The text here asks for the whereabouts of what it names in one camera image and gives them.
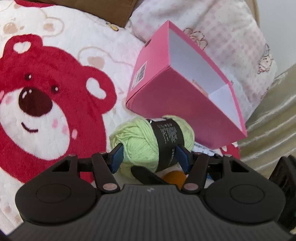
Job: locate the pink floral pillow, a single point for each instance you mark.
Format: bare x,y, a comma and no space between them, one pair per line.
231,34

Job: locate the orange makeup sponge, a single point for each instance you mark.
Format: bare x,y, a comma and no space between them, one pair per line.
174,178

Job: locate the pink cardboard box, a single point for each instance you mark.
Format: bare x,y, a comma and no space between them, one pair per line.
185,115

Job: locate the bear printed blanket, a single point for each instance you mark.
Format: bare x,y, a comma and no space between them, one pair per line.
46,92

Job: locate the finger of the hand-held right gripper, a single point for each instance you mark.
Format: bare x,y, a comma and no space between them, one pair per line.
145,175

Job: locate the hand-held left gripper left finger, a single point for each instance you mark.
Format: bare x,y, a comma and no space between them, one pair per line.
116,158

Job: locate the green yarn ball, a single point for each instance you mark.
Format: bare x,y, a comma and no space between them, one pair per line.
136,143

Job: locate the brown pillow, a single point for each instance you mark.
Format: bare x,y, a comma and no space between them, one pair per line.
104,11

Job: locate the golden satin cloth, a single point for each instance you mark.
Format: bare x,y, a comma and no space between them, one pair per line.
270,120

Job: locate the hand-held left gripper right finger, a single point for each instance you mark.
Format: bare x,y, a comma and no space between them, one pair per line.
182,160

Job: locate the blue wet wipes pack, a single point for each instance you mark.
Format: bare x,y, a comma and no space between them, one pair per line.
204,149

